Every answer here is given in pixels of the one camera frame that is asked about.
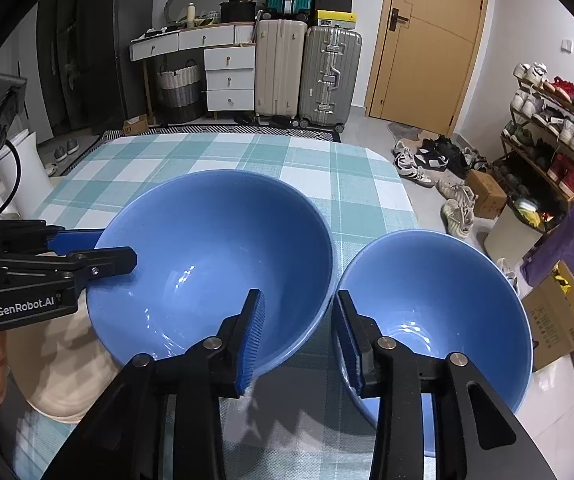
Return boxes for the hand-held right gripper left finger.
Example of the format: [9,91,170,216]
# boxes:
[40,288,267,480]

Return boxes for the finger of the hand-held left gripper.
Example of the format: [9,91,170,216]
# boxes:
[47,227,107,257]
[64,246,138,279]

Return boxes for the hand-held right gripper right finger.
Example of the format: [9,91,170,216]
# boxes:
[334,289,550,480]

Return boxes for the large cream plate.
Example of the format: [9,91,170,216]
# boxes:
[4,305,123,426]

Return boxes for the large blue bowl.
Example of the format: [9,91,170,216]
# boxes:
[86,169,337,378]

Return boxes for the medium blue bowl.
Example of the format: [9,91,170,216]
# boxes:
[331,229,534,458]

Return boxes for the grey slippers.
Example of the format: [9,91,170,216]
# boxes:
[44,140,80,176]

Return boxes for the small cardboard box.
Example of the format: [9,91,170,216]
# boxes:
[123,116,150,137]

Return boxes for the teal plaid tablecloth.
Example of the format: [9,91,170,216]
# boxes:
[14,132,420,480]

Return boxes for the woven laundry basket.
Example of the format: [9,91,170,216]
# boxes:
[156,59,204,123]

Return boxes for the dark refrigerator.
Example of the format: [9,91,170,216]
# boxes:
[37,0,155,136]

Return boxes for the white trash bin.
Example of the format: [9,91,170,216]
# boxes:
[484,200,550,263]

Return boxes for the open printed cardboard box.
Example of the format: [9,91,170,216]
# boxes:
[522,260,574,373]

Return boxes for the brown cardboard box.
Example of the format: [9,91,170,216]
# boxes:
[464,169,508,219]

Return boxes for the pile of sneakers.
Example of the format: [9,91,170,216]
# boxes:
[392,135,490,236]

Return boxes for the patterned grey rug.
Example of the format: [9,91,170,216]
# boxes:
[102,125,343,143]

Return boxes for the white drawer cabinet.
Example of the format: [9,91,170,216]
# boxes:
[203,46,257,113]

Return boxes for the white desk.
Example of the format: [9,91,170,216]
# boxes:
[130,22,258,126]

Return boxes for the grey floor cloth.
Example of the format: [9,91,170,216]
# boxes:
[387,121,420,141]

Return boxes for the purple plastic bag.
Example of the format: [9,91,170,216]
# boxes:
[519,192,574,288]

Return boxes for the beige suitcase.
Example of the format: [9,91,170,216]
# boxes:
[254,19,309,123]

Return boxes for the wooden shoe rack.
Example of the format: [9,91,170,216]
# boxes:
[501,62,574,211]

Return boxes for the black bag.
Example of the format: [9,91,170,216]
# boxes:
[219,1,258,24]

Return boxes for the silver suitcase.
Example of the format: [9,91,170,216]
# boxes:
[298,25,363,130]

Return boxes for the wooden door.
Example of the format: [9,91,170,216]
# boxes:
[364,0,490,136]

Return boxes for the rows of assorted shoes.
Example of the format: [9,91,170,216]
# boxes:
[509,62,574,196]

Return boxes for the black yellow shoe box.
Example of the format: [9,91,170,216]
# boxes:
[314,0,358,28]

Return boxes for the black cable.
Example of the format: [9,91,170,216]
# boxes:
[0,137,22,221]

